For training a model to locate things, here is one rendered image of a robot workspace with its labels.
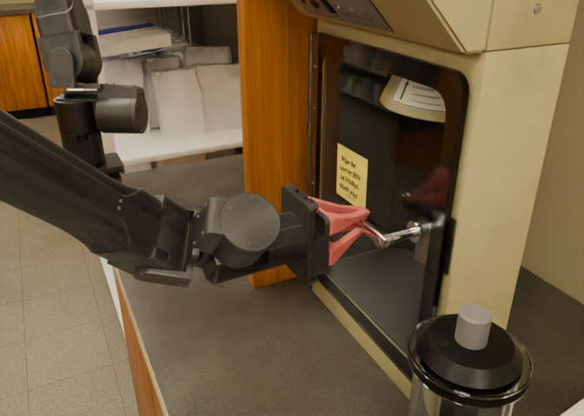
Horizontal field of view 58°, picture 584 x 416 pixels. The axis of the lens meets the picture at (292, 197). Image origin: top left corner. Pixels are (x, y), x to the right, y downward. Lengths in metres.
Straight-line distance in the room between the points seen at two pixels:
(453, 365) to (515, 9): 0.32
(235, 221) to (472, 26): 0.27
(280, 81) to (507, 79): 0.38
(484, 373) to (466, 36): 0.29
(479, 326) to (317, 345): 0.40
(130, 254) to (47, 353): 1.95
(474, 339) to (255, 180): 0.48
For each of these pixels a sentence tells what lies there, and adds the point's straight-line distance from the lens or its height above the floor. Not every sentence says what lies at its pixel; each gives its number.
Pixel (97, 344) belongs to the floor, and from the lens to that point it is 2.41.
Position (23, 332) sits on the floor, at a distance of 2.60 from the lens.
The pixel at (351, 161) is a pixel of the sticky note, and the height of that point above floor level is 1.24.
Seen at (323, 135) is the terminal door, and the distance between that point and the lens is 0.78.
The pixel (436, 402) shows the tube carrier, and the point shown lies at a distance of 0.52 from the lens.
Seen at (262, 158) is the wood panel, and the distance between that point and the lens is 0.85.
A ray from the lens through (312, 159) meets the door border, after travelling 0.82.
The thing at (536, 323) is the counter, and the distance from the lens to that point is 0.97.
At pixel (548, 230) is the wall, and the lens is 1.09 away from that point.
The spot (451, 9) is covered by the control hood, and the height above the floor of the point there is 1.45.
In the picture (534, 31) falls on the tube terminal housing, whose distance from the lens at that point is 0.57.
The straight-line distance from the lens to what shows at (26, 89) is 5.51.
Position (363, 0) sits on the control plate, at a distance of 0.57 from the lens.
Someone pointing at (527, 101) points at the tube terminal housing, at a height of 1.36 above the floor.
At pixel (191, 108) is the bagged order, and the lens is 1.76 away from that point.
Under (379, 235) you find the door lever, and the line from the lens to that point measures 0.60.
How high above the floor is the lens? 1.50
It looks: 26 degrees down
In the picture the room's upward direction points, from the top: straight up
